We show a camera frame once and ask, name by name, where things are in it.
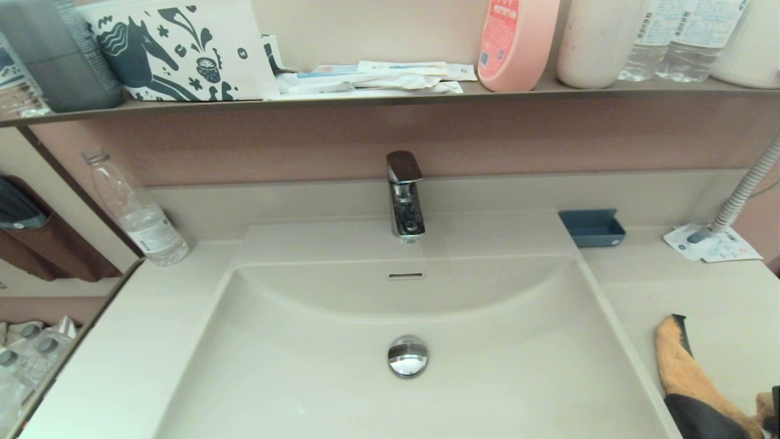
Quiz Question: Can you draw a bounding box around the grey cylindrical container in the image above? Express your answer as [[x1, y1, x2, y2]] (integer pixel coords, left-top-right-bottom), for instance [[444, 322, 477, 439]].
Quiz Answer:
[[0, 0, 126, 113]]

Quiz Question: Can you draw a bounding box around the white horse print box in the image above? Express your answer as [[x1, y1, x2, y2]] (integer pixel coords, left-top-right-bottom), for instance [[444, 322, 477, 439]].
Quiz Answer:
[[78, 0, 282, 102]]

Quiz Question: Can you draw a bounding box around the cream ceramic cup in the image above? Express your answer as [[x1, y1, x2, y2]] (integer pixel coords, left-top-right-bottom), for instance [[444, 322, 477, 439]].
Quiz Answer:
[[556, 0, 650, 90]]

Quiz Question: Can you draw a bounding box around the dark grey folded item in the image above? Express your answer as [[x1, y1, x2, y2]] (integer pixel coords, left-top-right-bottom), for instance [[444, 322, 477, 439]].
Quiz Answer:
[[0, 176, 49, 231]]

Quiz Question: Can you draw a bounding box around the white printed leaflet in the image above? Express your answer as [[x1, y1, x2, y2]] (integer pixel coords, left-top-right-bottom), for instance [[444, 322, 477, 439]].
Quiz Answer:
[[663, 223, 764, 263]]

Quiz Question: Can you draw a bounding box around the chrome lever faucet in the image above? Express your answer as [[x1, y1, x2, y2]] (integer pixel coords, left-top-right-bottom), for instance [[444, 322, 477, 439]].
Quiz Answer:
[[385, 150, 427, 243]]

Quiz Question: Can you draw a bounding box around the white ribbed container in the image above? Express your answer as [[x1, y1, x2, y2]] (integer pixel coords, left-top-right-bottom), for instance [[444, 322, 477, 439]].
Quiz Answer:
[[711, 0, 780, 89]]

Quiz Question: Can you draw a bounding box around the pink lotion bottle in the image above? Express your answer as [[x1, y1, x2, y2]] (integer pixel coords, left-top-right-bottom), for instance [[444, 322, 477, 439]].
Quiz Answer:
[[477, 0, 561, 93]]

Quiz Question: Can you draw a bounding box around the flat white packet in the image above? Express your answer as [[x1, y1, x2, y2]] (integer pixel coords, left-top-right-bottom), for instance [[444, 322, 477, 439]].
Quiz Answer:
[[271, 81, 464, 101]]

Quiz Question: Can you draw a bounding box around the white corrugated hose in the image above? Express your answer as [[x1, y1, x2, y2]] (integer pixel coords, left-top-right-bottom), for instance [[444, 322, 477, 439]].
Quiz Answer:
[[687, 131, 780, 244]]

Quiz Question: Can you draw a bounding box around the white packet blue stripe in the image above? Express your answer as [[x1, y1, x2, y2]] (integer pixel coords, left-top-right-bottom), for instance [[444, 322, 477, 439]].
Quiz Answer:
[[356, 60, 449, 77]]

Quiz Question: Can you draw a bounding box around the brown wall shelf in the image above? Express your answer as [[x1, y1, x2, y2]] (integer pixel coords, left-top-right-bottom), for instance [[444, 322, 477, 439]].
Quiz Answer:
[[0, 73, 780, 129]]

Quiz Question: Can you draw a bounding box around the chrome drain stopper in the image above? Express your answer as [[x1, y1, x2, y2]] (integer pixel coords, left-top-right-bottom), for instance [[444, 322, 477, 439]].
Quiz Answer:
[[386, 334, 430, 379]]

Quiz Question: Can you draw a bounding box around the long white toothbrush packet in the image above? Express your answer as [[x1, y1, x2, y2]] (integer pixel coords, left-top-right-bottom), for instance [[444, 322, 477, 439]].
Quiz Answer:
[[277, 66, 441, 93]]

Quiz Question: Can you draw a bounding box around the orange and grey cloth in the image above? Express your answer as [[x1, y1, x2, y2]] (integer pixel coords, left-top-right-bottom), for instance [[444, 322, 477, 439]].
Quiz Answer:
[[654, 313, 780, 439]]

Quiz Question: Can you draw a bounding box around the beige ceramic sink basin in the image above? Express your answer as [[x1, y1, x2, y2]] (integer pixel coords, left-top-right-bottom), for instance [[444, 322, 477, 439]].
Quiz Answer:
[[152, 210, 680, 439]]

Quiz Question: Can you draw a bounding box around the clear labelled water bottle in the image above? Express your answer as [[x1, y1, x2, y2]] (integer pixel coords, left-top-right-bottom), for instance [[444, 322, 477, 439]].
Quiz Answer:
[[655, 0, 748, 84], [617, 0, 676, 82]]

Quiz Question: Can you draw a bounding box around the blue plastic soap dish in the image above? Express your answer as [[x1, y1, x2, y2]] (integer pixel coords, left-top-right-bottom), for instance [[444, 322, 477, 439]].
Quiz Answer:
[[558, 209, 627, 248]]

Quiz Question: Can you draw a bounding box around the clear plastic water bottle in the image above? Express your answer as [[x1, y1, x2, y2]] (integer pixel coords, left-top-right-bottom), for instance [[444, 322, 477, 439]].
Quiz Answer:
[[82, 149, 191, 267]]

